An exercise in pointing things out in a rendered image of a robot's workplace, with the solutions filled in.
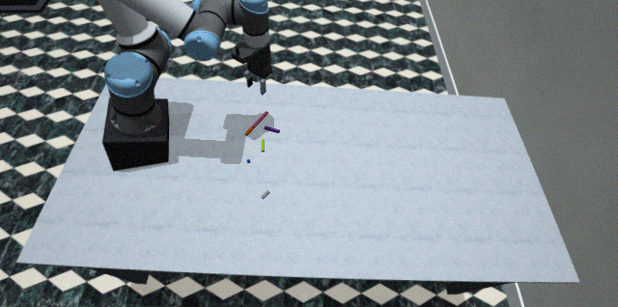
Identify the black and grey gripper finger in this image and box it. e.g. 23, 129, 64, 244
244, 70, 253, 87
260, 75, 271, 95

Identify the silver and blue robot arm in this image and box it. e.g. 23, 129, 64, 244
98, 0, 269, 138

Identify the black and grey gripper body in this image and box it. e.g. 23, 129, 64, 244
232, 29, 272, 79

